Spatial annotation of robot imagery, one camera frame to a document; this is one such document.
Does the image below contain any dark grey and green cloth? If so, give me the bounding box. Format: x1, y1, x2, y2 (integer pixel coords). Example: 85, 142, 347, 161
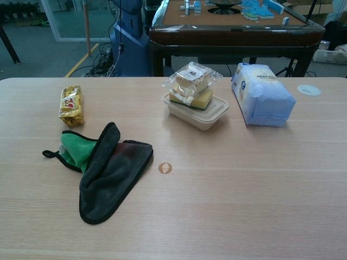
42, 122, 154, 225

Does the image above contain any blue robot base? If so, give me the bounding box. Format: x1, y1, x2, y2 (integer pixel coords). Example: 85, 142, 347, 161
109, 0, 151, 77

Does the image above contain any beige rectangular food container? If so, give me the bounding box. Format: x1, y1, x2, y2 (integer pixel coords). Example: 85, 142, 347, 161
161, 92, 230, 132

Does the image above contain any yellow and green sponge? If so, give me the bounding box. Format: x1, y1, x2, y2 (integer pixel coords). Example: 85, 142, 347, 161
169, 89, 214, 112

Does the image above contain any clear wrapped bread pack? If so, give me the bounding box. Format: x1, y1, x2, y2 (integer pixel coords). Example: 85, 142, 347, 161
162, 61, 224, 107

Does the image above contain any light blue paper bag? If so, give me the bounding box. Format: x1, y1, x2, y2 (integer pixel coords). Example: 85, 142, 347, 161
230, 62, 297, 128

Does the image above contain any gold foil snack pack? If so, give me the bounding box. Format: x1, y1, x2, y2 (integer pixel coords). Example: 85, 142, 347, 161
58, 86, 85, 128

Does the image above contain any dark wood mahjong table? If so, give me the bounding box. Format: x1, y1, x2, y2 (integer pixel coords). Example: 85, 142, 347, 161
149, 0, 326, 78

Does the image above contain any blue mahjong tile stack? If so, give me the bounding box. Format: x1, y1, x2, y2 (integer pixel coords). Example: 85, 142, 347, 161
179, 0, 202, 14

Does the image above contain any black tripod stand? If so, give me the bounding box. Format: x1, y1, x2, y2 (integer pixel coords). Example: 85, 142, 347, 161
275, 58, 295, 78

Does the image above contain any wooden pole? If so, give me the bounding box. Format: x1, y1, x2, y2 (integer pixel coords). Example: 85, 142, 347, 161
83, 0, 92, 57

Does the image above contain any black round table centre dish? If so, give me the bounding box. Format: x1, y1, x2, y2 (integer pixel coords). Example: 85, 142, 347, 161
208, 0, 243, 14

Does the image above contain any blue mahjong tile pile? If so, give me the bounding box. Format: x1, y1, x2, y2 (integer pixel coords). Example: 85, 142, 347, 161
240, 0, 285, 21

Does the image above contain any white perforated basket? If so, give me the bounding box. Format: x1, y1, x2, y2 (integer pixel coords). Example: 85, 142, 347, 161
313, 41, 347, 65

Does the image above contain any black slanted table leg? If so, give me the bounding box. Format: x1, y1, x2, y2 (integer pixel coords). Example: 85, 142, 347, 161
0, 24, 21, 65

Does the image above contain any black floor cable bundle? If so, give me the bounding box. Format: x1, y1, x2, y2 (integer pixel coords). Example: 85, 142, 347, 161
82, 42, 119, 78

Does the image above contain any grey round cable grommet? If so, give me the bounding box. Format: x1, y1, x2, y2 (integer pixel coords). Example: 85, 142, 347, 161
297, 84, 322, 96

